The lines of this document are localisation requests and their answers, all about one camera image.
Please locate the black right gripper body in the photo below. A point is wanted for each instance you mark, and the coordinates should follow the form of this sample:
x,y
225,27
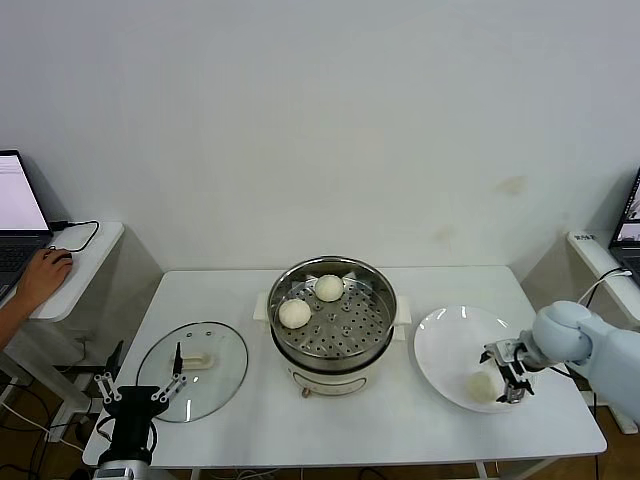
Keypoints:
x,y
517,370

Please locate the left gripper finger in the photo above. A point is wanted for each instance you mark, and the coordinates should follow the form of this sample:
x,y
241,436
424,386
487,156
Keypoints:
x,y
177,362
107,387

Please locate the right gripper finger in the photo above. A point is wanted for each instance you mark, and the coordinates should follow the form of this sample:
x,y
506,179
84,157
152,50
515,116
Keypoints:
x,y
517,392
490,350

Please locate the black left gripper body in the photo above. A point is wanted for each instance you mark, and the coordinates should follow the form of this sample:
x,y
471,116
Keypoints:
x,y
131,405

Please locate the white steamed baozi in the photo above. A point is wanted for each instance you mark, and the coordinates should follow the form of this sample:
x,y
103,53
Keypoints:
x,y
329,288
481,387
295,313

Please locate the round glass pot lid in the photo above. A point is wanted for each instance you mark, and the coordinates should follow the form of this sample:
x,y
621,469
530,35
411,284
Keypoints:
x,y
220,350

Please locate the black computer mouse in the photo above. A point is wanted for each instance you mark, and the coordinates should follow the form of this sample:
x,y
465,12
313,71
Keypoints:
x,y
64,255

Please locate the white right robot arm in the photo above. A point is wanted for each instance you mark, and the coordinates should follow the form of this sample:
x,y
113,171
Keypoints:
x,y
600,340

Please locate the bare person forearm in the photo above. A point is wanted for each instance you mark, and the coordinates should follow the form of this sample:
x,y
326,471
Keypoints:
x,y
10,325

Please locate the stainless steel steamer insert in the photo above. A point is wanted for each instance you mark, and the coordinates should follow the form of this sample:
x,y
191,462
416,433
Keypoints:
x,y
340,335

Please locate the bare person hand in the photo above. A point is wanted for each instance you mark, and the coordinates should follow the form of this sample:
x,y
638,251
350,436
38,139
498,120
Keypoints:
x,y
45,280

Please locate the round white plate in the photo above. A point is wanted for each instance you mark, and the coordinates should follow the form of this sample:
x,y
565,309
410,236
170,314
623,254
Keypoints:
x,y
445,350

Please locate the cream electric cooker base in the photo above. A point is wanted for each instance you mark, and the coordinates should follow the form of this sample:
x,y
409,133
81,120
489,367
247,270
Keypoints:
x,y
325,380

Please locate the dark laptop with video windows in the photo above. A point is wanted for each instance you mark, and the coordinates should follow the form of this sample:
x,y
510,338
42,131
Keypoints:
x,y
631,232

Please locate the dark laptop with pale screen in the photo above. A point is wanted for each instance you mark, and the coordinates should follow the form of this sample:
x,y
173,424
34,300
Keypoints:
x,y
20,200

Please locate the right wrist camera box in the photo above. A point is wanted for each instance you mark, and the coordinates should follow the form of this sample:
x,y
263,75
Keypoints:
x,y
505,350

